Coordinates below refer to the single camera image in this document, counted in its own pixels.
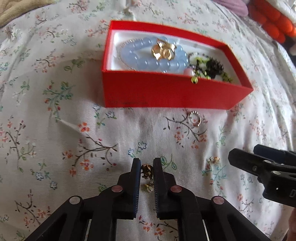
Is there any green bead bracelet with charms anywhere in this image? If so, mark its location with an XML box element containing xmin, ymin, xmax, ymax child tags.
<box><xmin>187</xmin><ymin>52</ymin><xmax>234</xmax><ymax>84</ymax></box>

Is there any gold flower earring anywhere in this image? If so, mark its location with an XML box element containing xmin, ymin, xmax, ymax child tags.
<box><xmin>141</xmin><ymin>164</ymin><xmax>154</xmax><ymax>193</ymax></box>

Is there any purple cloth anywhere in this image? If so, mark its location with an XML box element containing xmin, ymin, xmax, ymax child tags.
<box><xmin>213</xmin><ymin>0</ymin><xmax>248</xmax><ymax>17</ymax></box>

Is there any small gold stud earring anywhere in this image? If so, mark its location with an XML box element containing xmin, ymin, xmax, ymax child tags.
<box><xmin>209</xmin><ymin>157</ymin><xmax>220</xmax><ymax>165</ymax></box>

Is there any beige quilted blanket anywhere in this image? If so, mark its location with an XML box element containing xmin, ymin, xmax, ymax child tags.
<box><xmin>1</xmin><ymin>0</ymin><xmax>55</xmax><ymax>27</ymax></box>

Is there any floral white bedsheet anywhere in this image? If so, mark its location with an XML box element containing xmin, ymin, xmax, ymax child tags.
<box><xmin>1</xmin><ymin>1</ymin><xmax>295</xmax><ymax>240</ymax></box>

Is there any red box white insert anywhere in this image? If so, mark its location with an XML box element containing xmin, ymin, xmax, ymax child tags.
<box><xmin>102</xmin><ymin>21</ymin><xmax>253</xmax><ymax>109</ymax></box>

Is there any light blue bead bracelet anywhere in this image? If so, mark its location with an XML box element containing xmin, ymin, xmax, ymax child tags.
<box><xmin>120</xmin><ymin>36</ymin><xmax>190</xmax><ymax>75</ymax></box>

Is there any silver beaded ring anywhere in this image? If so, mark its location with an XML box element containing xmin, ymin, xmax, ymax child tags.
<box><xmin>188</xmin><ymin>111</ymin><xmax>202</xmax><ymax>128</ymax></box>

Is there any orange plush toy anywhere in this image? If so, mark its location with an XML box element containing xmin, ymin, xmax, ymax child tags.
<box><xmin>247</xmin><ymin>1</ymin><xmax>295</xmax><ymax>44</ymax></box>

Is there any gold rings pair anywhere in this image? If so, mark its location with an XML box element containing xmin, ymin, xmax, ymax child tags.
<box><xmin>150</xmin><ymin>39</ymin><xmax>178</xmax><ymax>61</ymax></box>

